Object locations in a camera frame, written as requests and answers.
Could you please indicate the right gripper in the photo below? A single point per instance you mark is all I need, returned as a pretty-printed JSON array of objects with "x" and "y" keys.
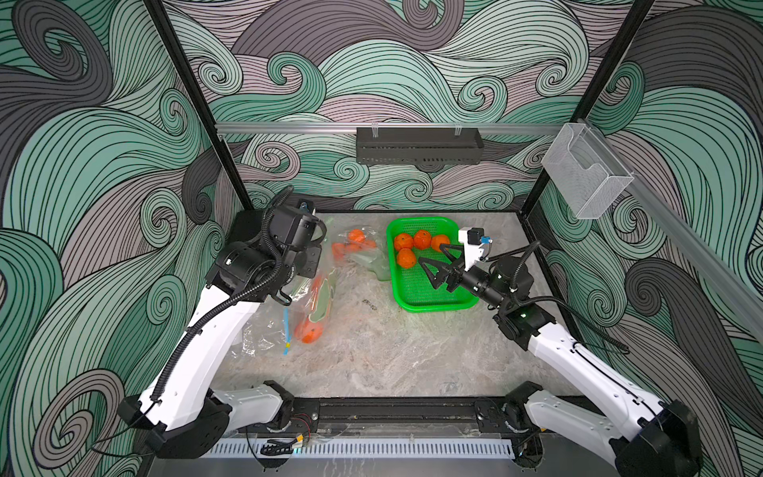
[{"x": 447, "y": 272}]

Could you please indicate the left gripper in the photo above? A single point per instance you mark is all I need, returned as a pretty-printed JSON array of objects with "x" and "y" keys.
[{"x": 309, "y": 268}]

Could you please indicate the orange taken out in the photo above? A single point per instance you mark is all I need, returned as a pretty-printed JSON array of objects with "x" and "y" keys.
[
  {"x": 403, "y": 242},
  {"x": 438, "y": 241},
  {"x": 406, "y": 259},
  {"x": 422, "y": 240}
]

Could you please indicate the blue-zip clear bag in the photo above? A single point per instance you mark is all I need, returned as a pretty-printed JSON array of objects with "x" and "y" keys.
[{"x": 268, "y": 332}]

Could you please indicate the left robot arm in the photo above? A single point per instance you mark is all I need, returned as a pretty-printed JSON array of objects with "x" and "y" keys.
[{"x": 183, "y": 416}]

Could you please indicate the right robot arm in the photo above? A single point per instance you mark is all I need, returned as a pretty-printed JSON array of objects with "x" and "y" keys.
[{"x": 631, "y": 429}]

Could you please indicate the oranges in green-zip bag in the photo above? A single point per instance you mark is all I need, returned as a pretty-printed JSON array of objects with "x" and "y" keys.
[{"x": 317, "y": 309}]

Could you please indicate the black case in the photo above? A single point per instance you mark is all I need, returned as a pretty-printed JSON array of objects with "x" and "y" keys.
[{"x": 245, "y": 229}]

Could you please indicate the black wall tray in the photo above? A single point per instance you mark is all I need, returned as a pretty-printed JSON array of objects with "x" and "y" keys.
[{"x": 427, "y": 148}]

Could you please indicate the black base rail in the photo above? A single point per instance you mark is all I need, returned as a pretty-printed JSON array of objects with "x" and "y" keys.
[{"x": 405, "y": 411}]

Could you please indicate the clear acrylic wall holder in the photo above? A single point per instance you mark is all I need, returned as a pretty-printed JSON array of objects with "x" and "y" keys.
[{"x": 586, "y": 170}]

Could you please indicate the white slotted cable duct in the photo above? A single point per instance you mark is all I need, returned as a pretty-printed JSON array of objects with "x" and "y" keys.
[{"x": 370, "y": 448}]

